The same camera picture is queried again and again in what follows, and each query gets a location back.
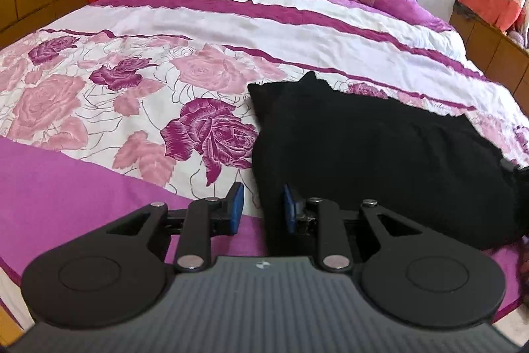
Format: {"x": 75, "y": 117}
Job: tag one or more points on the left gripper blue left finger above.
{"x": 234, "y": 201}

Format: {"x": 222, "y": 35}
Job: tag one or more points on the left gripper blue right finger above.
{"x": 294, "y": 207}

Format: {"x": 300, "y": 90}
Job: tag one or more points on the black small garment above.
{"x": 434, "y": 169}

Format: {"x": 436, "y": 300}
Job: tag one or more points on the floral purple pink bedspread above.
{"x": 124, "y": 101}

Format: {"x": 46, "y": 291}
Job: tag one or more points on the wooden side cabinet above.
{"x": 499, "y": 57}

